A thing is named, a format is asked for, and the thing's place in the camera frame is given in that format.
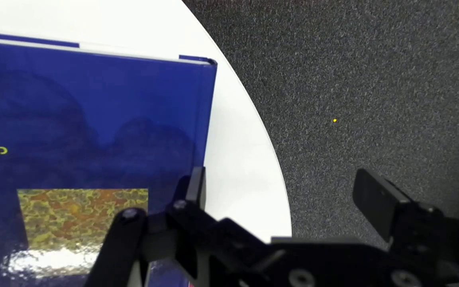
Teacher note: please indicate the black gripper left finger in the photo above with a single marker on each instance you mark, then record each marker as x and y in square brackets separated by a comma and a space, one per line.
[134, 248]

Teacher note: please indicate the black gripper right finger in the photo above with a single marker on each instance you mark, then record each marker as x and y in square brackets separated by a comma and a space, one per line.
[420, 244]

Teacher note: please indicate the blue hardcover book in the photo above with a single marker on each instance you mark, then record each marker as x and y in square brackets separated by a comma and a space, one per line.
[79, 132]

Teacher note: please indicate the round white table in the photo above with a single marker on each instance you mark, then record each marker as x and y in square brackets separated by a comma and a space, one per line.
[239, 159]

